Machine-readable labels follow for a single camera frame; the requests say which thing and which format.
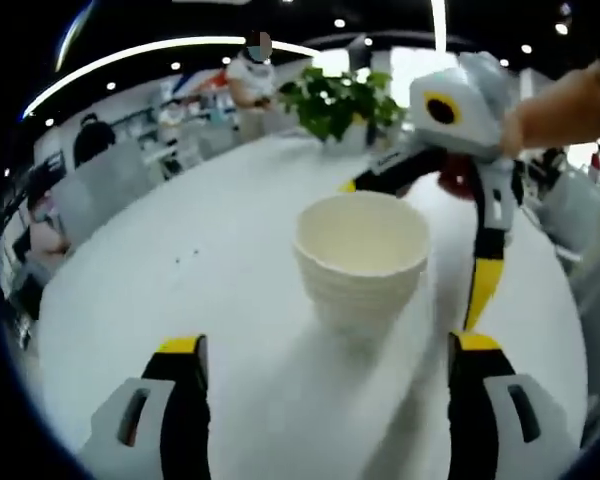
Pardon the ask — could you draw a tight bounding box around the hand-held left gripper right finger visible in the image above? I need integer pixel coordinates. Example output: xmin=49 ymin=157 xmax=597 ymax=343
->
xmin=447 ymin=329 xmax=586 ymax=480

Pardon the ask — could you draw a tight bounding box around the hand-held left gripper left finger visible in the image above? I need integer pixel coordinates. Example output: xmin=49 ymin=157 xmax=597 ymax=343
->
xmin=79 ymin=333 xmax=212 ymax=480

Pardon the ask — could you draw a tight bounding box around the nested white paper cup stack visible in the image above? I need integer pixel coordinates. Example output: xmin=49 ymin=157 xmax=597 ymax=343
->
xmin=293 ymin=192 xmax=430 ymax=346

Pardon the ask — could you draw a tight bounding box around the person's right hand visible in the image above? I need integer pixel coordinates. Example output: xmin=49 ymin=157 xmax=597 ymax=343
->
xmin=498 ymin=97 xmax=544 ymax=156

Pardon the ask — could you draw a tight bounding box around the potted green plant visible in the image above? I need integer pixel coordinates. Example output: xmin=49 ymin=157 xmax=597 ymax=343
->
xmin=278 ymin=66 xmax=406 ymax=155

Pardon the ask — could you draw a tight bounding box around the long curved ceiling light strip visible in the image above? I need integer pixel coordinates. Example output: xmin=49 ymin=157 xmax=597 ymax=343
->
xmin=429 ymin=0 xmax=449 ymax=52
xmin=22 ymin=35 xmax=316 ymax=119

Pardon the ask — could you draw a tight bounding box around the white table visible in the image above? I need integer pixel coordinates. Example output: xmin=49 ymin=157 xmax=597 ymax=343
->
xmin=37 ymin=134 xmax=589 ymax=480

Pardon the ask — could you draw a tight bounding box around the group of ceiling downlights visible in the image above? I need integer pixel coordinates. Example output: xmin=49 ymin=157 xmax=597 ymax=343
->
xmin=2 ymin=17 xmax=569 ymax=176

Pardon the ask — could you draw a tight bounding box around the grey desk partition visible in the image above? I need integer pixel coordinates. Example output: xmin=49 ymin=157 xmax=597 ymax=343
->
xmin=54 ymin=149 xmax=154 ymax=246

